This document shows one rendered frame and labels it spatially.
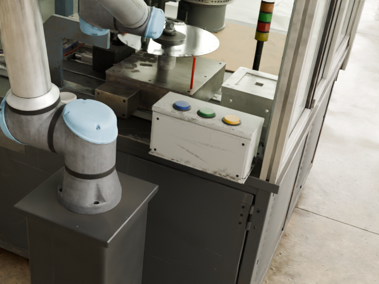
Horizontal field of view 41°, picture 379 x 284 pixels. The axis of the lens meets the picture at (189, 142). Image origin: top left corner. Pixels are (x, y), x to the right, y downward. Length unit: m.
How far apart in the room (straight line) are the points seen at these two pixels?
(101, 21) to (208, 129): 0.38
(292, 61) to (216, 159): 0.32
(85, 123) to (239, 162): 0.43
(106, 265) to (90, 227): 0.10
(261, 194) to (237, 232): 0.16
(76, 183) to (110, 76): 0.57
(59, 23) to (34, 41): 0.60
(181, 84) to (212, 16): 0.83
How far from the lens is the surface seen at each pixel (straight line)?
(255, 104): 1.50
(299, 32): 1.23
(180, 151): 1.38
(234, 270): 1.63
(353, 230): 2.60
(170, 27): 1.68
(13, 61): 1.11
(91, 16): 1.33
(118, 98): 1.58
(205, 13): 2.38
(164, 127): 1.37
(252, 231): 1.52
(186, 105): 1.35
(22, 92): 1.15
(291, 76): 1.26
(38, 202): 1.25
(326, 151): 3.18
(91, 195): 1.19
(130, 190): 1.29
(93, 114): 1.14
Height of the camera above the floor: 1.50
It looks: 30 degrees down
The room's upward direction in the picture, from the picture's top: 7 degrees clockwise
